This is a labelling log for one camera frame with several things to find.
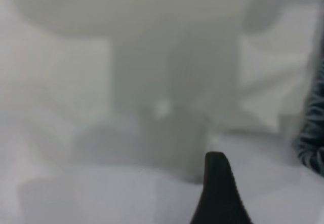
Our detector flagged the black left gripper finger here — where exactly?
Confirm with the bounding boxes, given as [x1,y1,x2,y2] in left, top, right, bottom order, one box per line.
[189,151,254,224]

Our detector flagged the blue denim shorts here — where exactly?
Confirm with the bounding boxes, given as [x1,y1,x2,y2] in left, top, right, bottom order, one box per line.
[291,18,324,179]

